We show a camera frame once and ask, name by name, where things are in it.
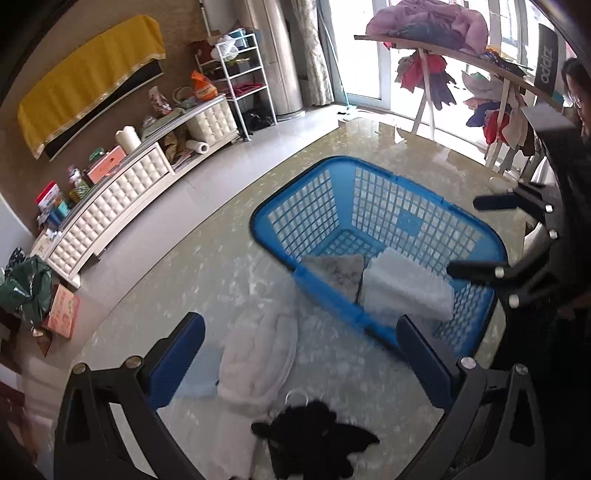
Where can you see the white metal shelf rack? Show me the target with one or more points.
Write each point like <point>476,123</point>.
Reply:
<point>234,64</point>

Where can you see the blue plastic laundry basket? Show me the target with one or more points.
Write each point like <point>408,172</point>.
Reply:
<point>346,206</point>

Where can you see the yellow television cover cloth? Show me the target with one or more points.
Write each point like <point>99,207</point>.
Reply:
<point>85,78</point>

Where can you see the orange bag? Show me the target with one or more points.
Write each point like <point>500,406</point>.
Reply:
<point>204,89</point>

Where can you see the white plastic jug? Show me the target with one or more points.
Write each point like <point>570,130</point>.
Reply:
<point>127,139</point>

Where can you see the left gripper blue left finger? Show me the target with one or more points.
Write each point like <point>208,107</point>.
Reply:
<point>167,362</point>

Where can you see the white tufted television cabinet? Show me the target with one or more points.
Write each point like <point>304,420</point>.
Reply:
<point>119,197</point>

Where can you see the grey speckled cloth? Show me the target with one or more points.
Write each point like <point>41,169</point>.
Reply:
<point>344,273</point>

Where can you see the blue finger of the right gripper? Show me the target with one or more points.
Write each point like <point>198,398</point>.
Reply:
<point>477,271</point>
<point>496,202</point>

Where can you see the silver standing air conditioner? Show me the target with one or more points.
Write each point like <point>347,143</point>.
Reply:
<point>265,18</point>

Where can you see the patterned beige curtain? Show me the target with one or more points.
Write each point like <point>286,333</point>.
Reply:
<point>306,14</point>

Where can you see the paper towel roll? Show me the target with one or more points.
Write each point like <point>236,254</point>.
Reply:
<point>198,147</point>

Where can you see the pink clothes pile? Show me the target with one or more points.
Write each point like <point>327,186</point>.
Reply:
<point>434,22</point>

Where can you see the green plastic bag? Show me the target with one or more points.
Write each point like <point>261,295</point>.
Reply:
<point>26,291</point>

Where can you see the pink printed cardboard box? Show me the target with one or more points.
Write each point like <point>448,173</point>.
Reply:
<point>63,313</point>

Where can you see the red white gift box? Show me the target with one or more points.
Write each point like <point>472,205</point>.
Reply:
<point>47,197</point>

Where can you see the light blue cloth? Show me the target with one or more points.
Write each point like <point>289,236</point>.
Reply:
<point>202,376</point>

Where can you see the white fluffy towel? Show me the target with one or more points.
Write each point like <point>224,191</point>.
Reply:
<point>257,357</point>

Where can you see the wooden clothes drying rack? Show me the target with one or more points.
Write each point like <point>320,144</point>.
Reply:
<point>504,86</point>

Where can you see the white waffle towel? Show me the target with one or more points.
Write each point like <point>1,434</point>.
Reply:
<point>394,285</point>

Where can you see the black wall television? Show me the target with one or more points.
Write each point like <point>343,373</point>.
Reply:
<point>138,79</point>

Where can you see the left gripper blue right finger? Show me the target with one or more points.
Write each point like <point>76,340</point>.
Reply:
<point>432,361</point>

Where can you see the pink drawer box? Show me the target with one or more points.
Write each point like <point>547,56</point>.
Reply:
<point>102,167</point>

